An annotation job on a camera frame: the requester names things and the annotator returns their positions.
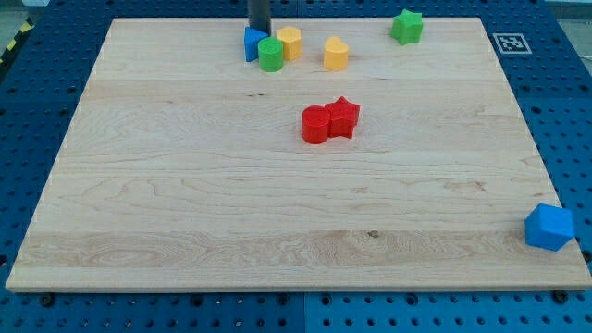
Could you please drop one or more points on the blue triangle block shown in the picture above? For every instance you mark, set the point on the blue triangle block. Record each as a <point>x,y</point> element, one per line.
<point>251,39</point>

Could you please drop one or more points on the red cylinder block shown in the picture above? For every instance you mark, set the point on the red cylinder block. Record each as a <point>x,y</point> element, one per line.
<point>315,124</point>

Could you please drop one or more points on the red star block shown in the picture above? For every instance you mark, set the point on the red star block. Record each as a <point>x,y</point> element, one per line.
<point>344,116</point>

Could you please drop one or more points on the light wooden board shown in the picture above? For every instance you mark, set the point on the light wooden board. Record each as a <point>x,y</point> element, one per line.
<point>184,169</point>

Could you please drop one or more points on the green cylinder block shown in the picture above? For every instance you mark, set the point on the green cylinder block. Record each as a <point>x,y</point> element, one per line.
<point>270,52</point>

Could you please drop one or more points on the yellow heart block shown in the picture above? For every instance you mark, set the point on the yellow heart block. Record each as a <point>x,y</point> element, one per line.
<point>336,54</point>

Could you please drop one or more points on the yellow hexagon block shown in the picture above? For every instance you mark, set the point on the yellow hexagon block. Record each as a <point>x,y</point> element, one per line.
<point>291,38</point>

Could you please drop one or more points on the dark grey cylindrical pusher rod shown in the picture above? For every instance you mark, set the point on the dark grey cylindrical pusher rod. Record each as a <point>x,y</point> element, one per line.
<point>259,15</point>

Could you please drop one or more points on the green star block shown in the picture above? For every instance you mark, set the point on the green star block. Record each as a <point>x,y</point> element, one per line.
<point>407,27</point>

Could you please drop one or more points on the white fiducial marker tag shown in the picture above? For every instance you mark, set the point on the white fiducial marker tag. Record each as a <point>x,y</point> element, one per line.
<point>511,43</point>

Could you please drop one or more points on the blue cube block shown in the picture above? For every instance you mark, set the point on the blue cube block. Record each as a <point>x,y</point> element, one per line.
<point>549,227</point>

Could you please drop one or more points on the black bolt front left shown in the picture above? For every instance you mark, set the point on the black bolt front left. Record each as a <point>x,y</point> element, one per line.
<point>47,300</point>

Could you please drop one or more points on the black bolt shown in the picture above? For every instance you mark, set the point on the black bolt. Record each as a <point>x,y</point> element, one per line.
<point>560,296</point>
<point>47,300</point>

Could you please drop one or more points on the black bolt front right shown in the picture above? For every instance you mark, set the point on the black bolt front right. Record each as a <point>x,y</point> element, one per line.
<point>560,296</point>

